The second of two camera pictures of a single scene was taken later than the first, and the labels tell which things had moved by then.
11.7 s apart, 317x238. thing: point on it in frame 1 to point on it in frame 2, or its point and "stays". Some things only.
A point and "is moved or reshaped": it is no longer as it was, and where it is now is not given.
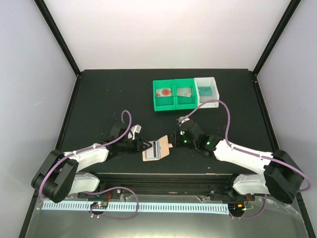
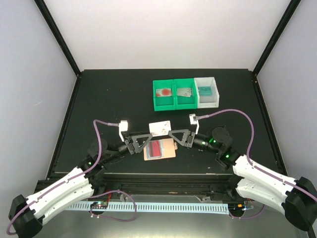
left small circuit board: [100, 205] stays
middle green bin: [181, 102] stays
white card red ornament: [154, 152] to [160, 128]
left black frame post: [58, 36] stays
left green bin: [164, 103] stays
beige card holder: [160, 148] is moved or reshaped
